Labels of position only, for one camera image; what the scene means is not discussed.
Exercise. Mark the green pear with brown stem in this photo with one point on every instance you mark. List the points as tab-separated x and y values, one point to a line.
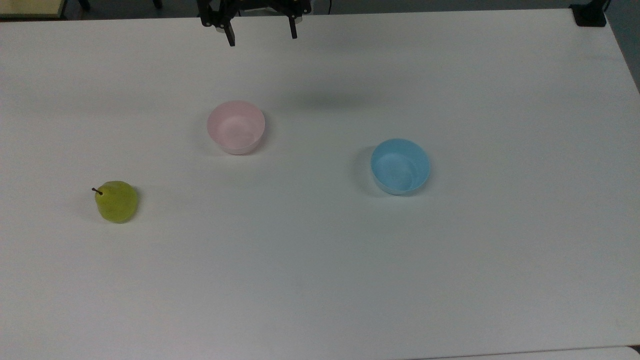
117	202

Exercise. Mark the black table clamp mount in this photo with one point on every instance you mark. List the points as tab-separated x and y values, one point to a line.
590	14

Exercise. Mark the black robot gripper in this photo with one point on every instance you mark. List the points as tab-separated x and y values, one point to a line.
255	4

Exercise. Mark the pink plastic bowl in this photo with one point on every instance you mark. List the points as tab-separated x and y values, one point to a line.
236	127

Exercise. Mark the blue plastic bowl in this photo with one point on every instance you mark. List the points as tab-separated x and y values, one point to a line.
400	166

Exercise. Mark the light wooden table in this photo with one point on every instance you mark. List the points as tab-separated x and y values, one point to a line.
31	8

